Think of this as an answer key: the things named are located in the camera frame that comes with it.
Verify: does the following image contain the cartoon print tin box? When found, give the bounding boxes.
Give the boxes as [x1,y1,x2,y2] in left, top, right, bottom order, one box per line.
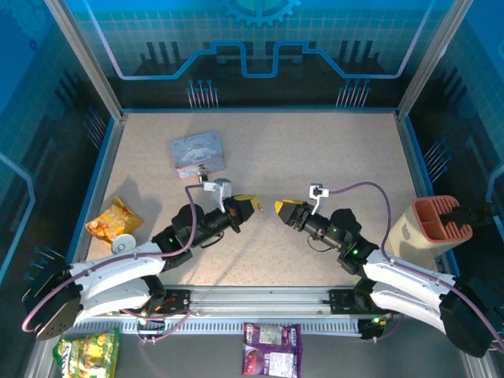
[170,131,228,180]

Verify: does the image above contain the beige holder with orange rack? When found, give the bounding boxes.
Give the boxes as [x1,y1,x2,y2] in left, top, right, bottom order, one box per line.
[387,194,473,261]

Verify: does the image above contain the white round cap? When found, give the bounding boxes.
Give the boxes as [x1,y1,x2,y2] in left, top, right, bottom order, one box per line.
[110,234,138,255]

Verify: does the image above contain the orange snack bag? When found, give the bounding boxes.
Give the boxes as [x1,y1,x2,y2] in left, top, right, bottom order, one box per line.
[84,195,145,247]

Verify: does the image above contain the black plastic object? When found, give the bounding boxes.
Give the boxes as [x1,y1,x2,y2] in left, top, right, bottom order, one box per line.
[443,202,499,235]

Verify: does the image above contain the purple snack bag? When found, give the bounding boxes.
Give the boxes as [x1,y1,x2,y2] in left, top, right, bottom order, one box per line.
[240,322,303,378]

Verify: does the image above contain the green-yellow snack bag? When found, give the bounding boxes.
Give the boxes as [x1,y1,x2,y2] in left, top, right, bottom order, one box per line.
[53,328,121,378]

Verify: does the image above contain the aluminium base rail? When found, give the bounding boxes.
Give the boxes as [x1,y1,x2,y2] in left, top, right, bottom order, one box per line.
[163,285,379,316]

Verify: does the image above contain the white slotted cable duct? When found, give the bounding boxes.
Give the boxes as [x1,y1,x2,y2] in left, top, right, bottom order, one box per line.
[74,317,379,335]

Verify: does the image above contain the aluminium frame post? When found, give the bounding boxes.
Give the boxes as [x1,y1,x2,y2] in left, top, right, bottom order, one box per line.
[42,0,127,121]
[396,0,473,119]

